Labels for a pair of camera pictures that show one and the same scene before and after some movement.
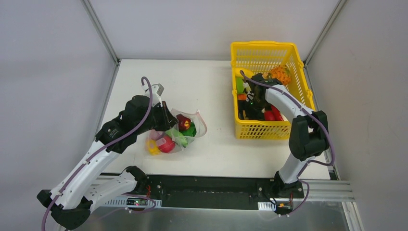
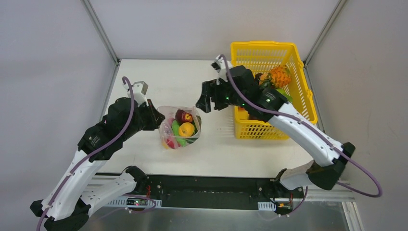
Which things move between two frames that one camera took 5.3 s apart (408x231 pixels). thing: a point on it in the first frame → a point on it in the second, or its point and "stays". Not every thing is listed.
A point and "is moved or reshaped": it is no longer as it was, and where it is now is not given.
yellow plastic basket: (260, 57) stays
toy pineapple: (281, 72) stays
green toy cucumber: (177, 136) is moved or reshaped
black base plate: (212, 192) stays
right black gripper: (252, 104) → (216, 95)
